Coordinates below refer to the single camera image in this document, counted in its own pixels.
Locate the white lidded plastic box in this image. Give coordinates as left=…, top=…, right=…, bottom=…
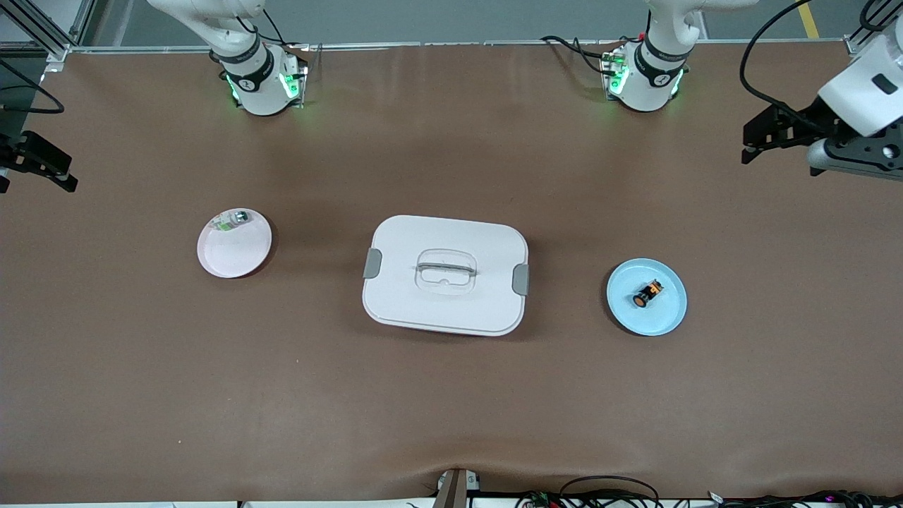
left=362, top=214, right=530, bottom=337

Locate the pink round plate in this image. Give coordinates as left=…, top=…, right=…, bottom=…
left=197, top=207, right=273, bottom=279

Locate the light blue round plate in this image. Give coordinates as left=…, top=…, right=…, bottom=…
left=607, top=258, right=688, bottom=337

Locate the brown table cover mat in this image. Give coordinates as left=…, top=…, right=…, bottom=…
left=0, top=42, right=903, bottom=503

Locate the aluminium frame profile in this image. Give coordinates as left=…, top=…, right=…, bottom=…
left=845, top=0, right=903, bottom=57
left=0, top=0, right=96, bottom=64

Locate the green push button switch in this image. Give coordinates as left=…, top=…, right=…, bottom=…
left=214, top=209, right=253, bottom=234

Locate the black base cable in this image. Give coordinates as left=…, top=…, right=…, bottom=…
left=542, top=34, right=611, bottom=75
left=243, top=7, right=290, bottom=47

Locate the black cable bundle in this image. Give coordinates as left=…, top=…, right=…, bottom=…
left=705, top=489, right=903, bottom=508

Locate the looped black cable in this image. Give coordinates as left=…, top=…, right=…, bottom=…
left=559, top=476, right=661, bottom=508

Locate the grey metal bracket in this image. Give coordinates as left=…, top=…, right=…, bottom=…
left=436, top=468, right=482, bottom=508

